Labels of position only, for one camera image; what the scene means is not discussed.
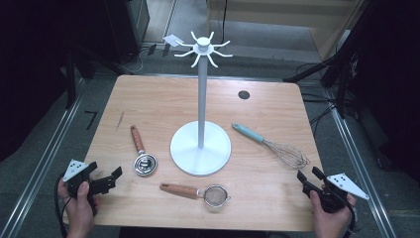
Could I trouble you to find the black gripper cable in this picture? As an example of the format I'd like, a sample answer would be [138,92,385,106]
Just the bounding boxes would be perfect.
[342,197,360,238]
[53,173,73,238]

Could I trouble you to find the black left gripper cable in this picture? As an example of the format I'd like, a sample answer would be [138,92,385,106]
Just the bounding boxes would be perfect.
[53,173,73,238]

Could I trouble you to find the black metal tripod stand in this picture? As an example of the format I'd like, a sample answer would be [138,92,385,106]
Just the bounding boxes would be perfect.
[64,46,128,111]

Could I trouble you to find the black floor cables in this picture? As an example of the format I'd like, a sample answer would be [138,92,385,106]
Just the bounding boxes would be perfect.
[295,61,341,138]

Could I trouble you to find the aluminium floor rail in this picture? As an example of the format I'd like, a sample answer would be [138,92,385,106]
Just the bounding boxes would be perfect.
[0,93,84,238]
[325,88,399,238]

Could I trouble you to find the person's right hand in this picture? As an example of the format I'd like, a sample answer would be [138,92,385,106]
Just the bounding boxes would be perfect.
[310,190,358,238]

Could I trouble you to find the measuring cup with wooden handle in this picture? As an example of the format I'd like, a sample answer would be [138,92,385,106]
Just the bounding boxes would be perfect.
[130,124,158,178]

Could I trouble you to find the black cabinet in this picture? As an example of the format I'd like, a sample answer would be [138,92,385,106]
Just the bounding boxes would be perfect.
[104,0,151,64]

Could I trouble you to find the teal handled wire whisk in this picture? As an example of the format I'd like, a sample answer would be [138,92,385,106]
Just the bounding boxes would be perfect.
[232,122,311,171]

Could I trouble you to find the person's left hand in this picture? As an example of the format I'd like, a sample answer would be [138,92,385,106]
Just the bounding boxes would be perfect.
[57,179,100,238]

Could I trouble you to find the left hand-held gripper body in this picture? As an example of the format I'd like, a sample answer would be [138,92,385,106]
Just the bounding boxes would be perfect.
[62,159,117,199]

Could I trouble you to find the white paper card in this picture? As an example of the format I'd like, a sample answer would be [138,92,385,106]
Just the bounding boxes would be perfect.
[161,34,184,48]

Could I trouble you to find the thin black hanging cable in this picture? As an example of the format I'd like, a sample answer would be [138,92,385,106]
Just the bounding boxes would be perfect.
[221,0,230,38]

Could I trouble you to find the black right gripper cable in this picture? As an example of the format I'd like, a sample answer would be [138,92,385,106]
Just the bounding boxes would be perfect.
[342,197,360,238]

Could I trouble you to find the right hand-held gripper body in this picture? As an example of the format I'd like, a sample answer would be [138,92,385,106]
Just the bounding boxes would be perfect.
[301,173,370,213]

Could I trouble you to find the wooden handled mesh strainer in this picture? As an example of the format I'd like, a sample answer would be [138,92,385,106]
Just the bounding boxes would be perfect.
[159,182,232,208]

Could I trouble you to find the white hook rack stand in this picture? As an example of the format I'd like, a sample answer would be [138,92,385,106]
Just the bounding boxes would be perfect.
[169,30,234,177]

